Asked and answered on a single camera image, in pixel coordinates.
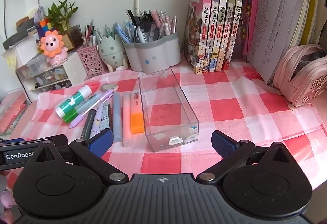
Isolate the pink pencil case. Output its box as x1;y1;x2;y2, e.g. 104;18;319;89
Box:
273;44;327;107

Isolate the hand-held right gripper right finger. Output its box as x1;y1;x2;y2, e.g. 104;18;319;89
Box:
195;130;290;186

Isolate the person's left hand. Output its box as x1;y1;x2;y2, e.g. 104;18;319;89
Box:
0;189;15;211

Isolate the grey eraser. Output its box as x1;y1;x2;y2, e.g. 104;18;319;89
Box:
100;83;118;92

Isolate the green egg-shaped pen holder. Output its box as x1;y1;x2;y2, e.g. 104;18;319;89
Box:
98;35;128;72

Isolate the clear plastic organizer box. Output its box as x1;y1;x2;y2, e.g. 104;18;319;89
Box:
138;68;200;153

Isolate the white grey flower-shaped pen holder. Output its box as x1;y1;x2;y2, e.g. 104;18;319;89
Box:
123;31;180;74

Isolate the white mini drawer unit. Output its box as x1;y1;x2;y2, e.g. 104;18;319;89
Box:
15;48;88;92

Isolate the white storage box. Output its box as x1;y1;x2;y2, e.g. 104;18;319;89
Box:
2;41;41;66

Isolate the bunch of blue pink pens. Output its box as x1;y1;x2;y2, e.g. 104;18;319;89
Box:
115;0;178;43

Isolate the pink abacus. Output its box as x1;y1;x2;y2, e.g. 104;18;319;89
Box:
237;0;261;57

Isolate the green white glue stick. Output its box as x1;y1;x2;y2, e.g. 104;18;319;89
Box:
56;84;100;119

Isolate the orange cap highlighter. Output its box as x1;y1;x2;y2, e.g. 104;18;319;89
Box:
131;91;144;134

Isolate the black magnifying glass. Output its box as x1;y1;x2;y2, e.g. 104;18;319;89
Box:
133;22;161;43

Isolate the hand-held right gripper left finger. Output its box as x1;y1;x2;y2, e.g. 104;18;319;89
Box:
33;129;129;185

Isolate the bunch of thin pens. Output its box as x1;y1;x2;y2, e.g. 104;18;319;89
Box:
83;18;100;47

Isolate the pink perforated pen holder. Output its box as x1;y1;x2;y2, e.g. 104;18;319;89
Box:
77;44;109;76

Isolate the stack of dark boxes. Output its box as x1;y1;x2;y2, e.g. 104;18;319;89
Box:
2;16;37;49

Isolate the lucky bamboo plant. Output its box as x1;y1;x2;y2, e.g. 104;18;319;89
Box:
47;0;78;33

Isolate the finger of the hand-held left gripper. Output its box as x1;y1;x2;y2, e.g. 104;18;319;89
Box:
0;134;69;149

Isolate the pink lion figurine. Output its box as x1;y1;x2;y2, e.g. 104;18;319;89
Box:
36;30;69;67

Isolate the beige spine comic book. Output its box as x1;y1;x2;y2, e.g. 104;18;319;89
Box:
226;0;245;71

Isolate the black marker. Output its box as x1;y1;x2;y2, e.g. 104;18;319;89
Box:
80;107;100;141

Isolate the yellow sticky note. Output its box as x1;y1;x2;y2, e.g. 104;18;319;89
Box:
6;56;17;71

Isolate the green cap highlighter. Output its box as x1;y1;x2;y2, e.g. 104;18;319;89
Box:
63;93;103;123

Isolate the stack of printed paper booklets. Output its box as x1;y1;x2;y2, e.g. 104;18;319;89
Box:
246;0;327;85

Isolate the pencil lead refill case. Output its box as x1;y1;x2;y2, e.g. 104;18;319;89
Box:
102;104;113;134

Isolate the thin grey cable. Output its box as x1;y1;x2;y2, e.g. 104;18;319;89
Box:
3;0;16;41

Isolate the brown spine comic book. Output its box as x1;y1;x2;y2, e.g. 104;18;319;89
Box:
221;0;238;71

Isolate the light blue chunky marker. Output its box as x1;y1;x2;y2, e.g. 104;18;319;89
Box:
112;91;123;143

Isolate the pink spine comic book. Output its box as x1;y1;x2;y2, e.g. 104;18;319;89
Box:
181;0;214;74

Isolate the purple cartoon print pen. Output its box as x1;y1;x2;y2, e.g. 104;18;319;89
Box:
93;102;105;135

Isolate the colourful block toy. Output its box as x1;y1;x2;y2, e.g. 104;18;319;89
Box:
38;18;53;36

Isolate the blue spine comic book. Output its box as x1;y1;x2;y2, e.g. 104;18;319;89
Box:
208;0;221;72

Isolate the pink notebook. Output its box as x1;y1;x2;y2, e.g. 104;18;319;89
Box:
0;92;29;135

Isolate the red white checked tablecloth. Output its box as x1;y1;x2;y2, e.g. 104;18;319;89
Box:
0;62;327;199

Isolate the slim purple pen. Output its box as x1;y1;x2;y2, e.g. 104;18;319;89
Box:
68;89;114;129

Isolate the glass plant pot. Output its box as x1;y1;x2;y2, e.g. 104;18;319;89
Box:
60;24;85;51

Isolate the yellow spine comic book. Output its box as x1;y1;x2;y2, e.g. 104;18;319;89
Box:
215;0;230;72

